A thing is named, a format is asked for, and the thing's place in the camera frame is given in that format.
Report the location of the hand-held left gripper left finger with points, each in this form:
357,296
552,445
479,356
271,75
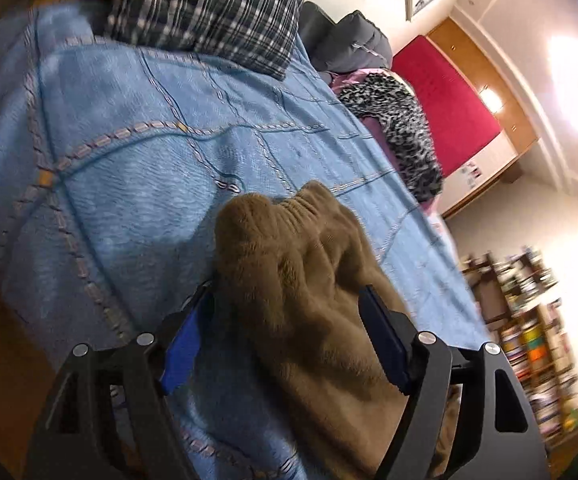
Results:
184,355

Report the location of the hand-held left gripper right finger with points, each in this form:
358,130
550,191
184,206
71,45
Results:
384,340

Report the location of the brown fleece pants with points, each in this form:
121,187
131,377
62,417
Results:
309,310

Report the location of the wooden side table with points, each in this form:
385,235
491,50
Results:
489,300

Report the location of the wooden bookshelf with books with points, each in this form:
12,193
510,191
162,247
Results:
534,350

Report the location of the blue patterned blanket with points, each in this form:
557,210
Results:
144,160

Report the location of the leopard print cloth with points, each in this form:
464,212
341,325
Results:
404,125

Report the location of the red padded panel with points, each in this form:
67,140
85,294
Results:
449,100

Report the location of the wooden wardrobe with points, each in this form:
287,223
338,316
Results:
469,55

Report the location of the dark plaid pillow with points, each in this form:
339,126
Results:
209,10

